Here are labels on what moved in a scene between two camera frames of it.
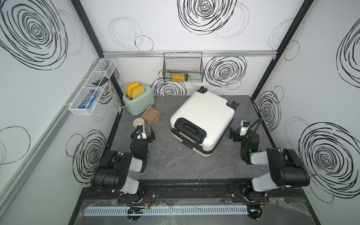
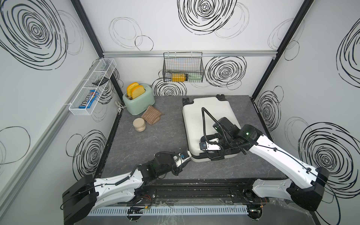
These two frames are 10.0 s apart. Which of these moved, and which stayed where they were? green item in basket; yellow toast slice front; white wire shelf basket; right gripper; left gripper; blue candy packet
Moved: left gripper; right gripper
Stayed: blue candy packet; white wire shelf basket; yellow toast slice front; green item in basket
